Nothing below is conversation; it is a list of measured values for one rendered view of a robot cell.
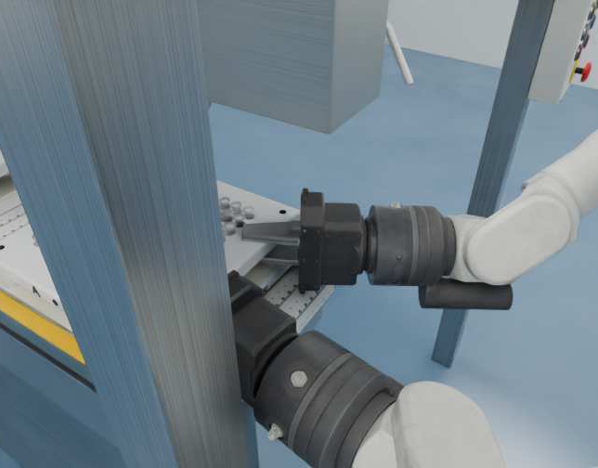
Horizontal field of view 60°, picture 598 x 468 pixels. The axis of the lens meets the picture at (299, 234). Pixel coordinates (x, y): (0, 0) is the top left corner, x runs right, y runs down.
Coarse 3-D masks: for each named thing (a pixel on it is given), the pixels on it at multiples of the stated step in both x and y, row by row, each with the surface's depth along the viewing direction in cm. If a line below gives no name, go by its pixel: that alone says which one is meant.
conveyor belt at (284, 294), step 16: (16, 208) 73; (0, 224) 70; (16, 224) 70; (288, 272) 62; (272, 288) 60; (288, 288) 60; (320, 288) 62; (288, 304) 58; (304, 304) 59; (320, 304) 62; (304, 320) 59
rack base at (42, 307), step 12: (264, 264) 59; (276, 264) 59; (252, 276) 57; (264, 276) 57; (276, 276) 59; (0, 288) 56; (24, 288) 56; (264, 288) 59; (24, 300) 54; (36, 300) 54; (36, 312) 54; (48, 312) 53; (60, 312) 53; (60, 324) 51
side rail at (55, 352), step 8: (0, 312) 53; (0, 320) 55; (8, 320) 53; (16, 320) 52; (16, 328) 53; (24, 328) 52; (24, 336) 53; (32, 336) 52; (40, 336) 50; (40, 344) 52; (48, 344) 50; (48, 352) 51; (56, 352) 50; (64, 352) 49; (64, 360) 50; (72, 360) 49; (72, 368) 50; (80, 368) 49; (88, 376) 49
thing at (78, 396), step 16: (0, 336) 58; (16, 336) 56; (0, 352) 62; (16, 352) 58; (32, 352) 54; (16, 368) 62; (32, 368) 58; (48, 368) 54; (64, 368) 52; (32, 384) 62; (48, 384) 58; (64, 384) 54; (80, 384) 51; (64, 400) 57; (80, 400) 54; (96, 400) 51; (80, 416) 57; (96, 416) 54; (96, 432) 57
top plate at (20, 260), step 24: (240, 192) 62; (264, 216) 58; (288, 216) 58; (0, 240) 55; (24, 240) 55; (240, 240) 55; (0, 264) 52; (24, 264) 52; (240, 264) 52; (48, 288) 49
